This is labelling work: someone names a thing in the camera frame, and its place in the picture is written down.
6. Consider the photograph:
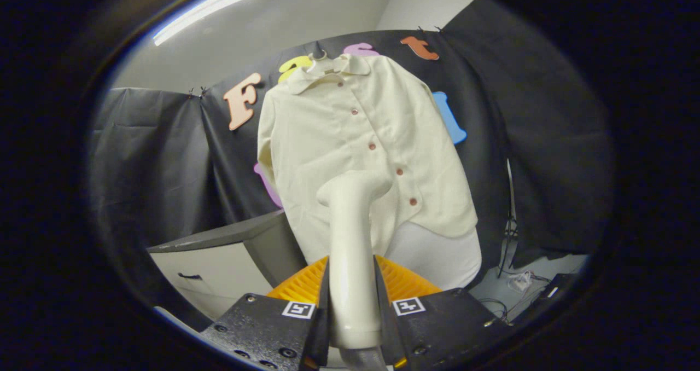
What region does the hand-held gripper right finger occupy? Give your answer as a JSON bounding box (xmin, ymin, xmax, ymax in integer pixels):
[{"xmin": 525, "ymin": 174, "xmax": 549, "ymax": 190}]
[{"xmin": 374, "ymin": 255, "xmax": 512, "ymax": 371}]

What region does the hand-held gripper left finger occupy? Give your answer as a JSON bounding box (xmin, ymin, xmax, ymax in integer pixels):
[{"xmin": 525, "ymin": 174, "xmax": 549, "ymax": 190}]
[{"xmin": 200, "ymin": 255, "xmax": 330, "ymax": 371}]

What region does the white garment steamer with hose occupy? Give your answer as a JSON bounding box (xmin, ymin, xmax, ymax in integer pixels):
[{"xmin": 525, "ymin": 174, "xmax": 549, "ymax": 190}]
[{"xmin": 316, "ymin": 170, "xmax": 393, "ymax": 371}]

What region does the cream button-up shirt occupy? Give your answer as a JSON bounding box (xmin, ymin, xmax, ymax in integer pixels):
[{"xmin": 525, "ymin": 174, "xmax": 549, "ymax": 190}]
[{"xmin": 257, "ymin": 54, "xmax": 479, "ymax": 265}]

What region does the white cabinet with grey top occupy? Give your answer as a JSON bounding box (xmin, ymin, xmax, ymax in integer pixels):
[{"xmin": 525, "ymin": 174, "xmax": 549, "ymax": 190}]
[{"xmin": 147, "ymin": 210, "xmax": 307, "ymax": 333}]

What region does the small white adapter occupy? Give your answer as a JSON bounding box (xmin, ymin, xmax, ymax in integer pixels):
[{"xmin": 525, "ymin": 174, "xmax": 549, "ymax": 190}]
[{"xmin": 509, "ymin": 271, "xmax": 534, "ymax": 292}]

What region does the backdrop stand pole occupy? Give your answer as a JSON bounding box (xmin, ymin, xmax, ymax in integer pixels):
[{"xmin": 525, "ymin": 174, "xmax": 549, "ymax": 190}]
[{"xmin": 497, "ymin": 159, "xmax": 519, "ymax": 279}]

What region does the tangle of floor cables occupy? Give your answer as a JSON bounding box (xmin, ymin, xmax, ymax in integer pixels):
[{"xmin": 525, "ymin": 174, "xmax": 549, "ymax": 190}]
[{"xmin": 475, "ymin": 270, "xmax": 550, "ymax": 325}]

